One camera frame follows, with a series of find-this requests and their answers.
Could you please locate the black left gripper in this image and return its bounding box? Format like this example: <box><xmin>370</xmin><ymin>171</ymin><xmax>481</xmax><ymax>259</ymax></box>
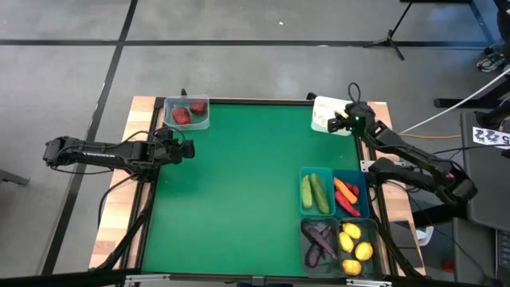
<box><xmin>153</xmin><ymin>131</ymin><xmax>197</xmax><ymax>163</ymax></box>

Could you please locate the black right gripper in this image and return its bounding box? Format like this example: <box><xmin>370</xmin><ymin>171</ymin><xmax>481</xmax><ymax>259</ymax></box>
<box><xmin>327</xmin><ymin>101</ymin><xmax>378</xmax><ymax>138</ymax></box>

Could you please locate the dark red apple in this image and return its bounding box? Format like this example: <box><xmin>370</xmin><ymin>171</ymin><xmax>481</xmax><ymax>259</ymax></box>
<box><xmin>188</xmin><ymin>100</ymin><xmax>208</xmax><ymax>117</ymax></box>

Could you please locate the orange carrot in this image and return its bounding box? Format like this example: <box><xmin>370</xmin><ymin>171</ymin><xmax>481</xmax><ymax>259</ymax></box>
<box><xmin>332</xmin><ymin>177</ymin><xmax>359</xmax><ymax>205</ymax></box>

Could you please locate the long dark green cucumber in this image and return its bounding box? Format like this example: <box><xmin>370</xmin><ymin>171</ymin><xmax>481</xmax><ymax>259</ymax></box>
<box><xmin>309</xmin><ymin>172</ymin><xmax>332</xmax><ymax>215</ymax></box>

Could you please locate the short light green cucumber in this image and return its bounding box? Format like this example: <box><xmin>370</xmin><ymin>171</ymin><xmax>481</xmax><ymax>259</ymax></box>
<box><xmin>300</xmin><ymin>174</ymin><xmax>315</xmax><ymax>210</ymax></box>

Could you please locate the long red chili pepper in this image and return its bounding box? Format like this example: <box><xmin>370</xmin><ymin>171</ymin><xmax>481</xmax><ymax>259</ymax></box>
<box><xmin>334</xmin><ymin>190</ymin><xmax>362</xmax><ymax>218</ymax></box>

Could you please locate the thick purple eggplant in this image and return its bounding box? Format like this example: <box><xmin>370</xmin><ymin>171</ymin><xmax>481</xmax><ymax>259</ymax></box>
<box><xmin>300</xmin><ymin>222</ymin><xmax>339</xmax><ymax>262</ymax></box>

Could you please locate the slender purple eggplant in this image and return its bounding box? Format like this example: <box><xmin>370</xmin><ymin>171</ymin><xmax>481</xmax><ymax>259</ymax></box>
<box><xmin>304</xmin><ymin>226</ymin><xmax>332</xmax><ymax>269</ymax></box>

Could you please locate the white plastic bin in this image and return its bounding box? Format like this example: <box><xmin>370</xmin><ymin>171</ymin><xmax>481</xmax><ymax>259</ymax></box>
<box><xmin>309</xmin><ymin>95</ymin><xmax>362</xmax><ymax>138</ymax></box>

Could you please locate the clear plastic bin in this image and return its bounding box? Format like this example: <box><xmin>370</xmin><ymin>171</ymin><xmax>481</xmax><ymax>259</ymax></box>
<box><xmin>163</xmin><ymin>93</ymin><xmax>211</xmax><ymax>132</ymax></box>

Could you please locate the teal plastic bin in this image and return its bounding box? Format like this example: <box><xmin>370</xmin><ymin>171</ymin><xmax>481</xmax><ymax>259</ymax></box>
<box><xmin>298</xmin><ymin>166</ymin><xmax>336</xmax><ymax>218</ymax></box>

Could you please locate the blue plastic bin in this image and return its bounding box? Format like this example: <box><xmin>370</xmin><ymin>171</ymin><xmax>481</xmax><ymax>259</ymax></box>
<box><xmin>331</xmin><ymin>169</ymin><xmax>371</xmax><ymax>220</ymax></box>

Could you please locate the green table mat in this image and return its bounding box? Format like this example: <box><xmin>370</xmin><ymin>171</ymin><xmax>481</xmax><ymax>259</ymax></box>
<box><xmin>141</xmin><ymin>104</ymin><xmax>362</xmax><ymax>279</ymax></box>

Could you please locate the black tripod stand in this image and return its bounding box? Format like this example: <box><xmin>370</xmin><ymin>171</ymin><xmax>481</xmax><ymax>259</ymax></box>
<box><xmin>362</xmin><ymin>0</ymin><xmax>414</xmax><ymax>61</ymax></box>

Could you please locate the black desk foot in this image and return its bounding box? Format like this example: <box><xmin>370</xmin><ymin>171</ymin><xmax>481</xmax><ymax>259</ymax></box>
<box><xmin>433</xmin><ymin>77</ymin><xmax>510</xmax><ymax>109</ymax></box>

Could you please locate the white cup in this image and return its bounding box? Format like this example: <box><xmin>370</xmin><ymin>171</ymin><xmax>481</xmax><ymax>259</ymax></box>
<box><xmin>415</xmin><ymin>225</ymin><xmax>435</xmax><ymax>247</ymax></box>

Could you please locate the grey translucent plastic bin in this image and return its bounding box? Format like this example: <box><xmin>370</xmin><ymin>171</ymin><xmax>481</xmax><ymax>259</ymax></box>
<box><xmin>298</xmin><ymin>217</ymin><xmax>342</xmax><ymax>279</ymax></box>

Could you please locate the white paper number label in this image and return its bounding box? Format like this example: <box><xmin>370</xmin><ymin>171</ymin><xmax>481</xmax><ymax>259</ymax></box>
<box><xmin>472</xmin><ymin>126</ymin><xmax>510</xmax><ymax>151</ymax></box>

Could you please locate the person's shoe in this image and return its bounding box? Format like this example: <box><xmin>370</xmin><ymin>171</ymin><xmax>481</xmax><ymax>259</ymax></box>
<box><xmin>476</xmin><ymin>51</ymin><xmax>510</xmax><ymax>73</ymax></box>

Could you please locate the dark grey desk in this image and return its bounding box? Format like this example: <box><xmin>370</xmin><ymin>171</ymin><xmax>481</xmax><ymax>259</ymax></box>
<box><xmin>460</xmin><ymin>111</ymin><xmax>510</xmax><ymax>233</ymax></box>

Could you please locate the grey desk foot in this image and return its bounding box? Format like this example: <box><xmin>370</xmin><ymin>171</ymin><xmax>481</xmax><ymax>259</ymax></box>
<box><xmin>0</xmin><ymin>168</ymin><xmax>31</xmax><ymax>187</ymax></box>

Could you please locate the dark grey cabinet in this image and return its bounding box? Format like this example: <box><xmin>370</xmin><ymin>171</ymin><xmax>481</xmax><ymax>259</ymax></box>
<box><xmin>452</xmin><ymin>217</ymin><xmax>499</xmax><ymax>286</ymax></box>

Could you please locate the person's leg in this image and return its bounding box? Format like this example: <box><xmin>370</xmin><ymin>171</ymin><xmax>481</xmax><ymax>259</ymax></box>
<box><xmin>493</xmin><ymin>0</ymin><xmax>510</xmax><ymax>41</ymax></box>

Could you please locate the black keyboard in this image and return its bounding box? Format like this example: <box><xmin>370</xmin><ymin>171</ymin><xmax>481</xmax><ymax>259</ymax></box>
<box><xmin>495</xmin><ymin>229</ymin><xmax>510</xmax><ymax>277</ymax></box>

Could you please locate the black aluminium rig frame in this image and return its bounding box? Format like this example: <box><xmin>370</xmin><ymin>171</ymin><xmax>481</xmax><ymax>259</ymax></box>
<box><xmin>95</xmin><ymin>95</ymin><xmax>399</xmax><ymax>282</ymax></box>

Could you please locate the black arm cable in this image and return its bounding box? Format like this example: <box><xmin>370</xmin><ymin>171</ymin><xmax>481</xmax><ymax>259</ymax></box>
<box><xmin>96</xmin><ymin>173</ymin><xmax>140</xmax><ymax>230</ymax></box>

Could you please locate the yellow floor cable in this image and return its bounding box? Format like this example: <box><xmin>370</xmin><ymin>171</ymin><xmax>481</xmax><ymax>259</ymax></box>
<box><xmin>396</xmin><ymin>132</ymin><xmax>462</xmax><ymax>140</ymax></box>

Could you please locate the white floor cable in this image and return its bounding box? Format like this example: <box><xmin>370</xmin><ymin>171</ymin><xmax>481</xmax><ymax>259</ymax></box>
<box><xmin>395</xmin><ymin>67</ymin><xmax>510</xmax><ymax>136</ymax></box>

